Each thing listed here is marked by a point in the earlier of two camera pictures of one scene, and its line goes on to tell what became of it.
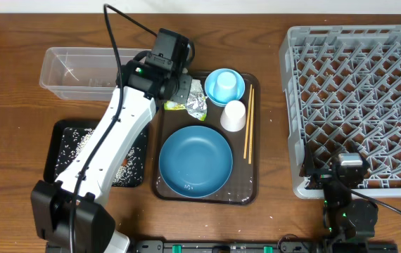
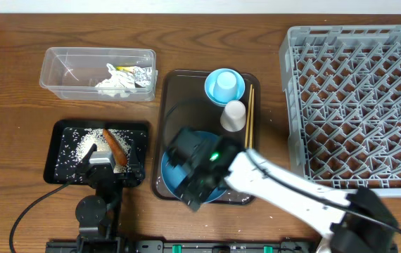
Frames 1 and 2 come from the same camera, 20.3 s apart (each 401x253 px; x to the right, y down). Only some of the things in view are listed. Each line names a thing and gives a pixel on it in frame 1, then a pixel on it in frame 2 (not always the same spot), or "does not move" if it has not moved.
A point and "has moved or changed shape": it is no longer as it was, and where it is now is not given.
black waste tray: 62,138 does not move
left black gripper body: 181,88 to 120,183
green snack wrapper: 196,104 has moved or changed shape
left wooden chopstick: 247,121 does not move
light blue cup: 226,88 does not move
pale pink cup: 233,117 does not move
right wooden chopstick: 251,126 does not move
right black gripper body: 321,178 to 191,190
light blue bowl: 224,85 does not move
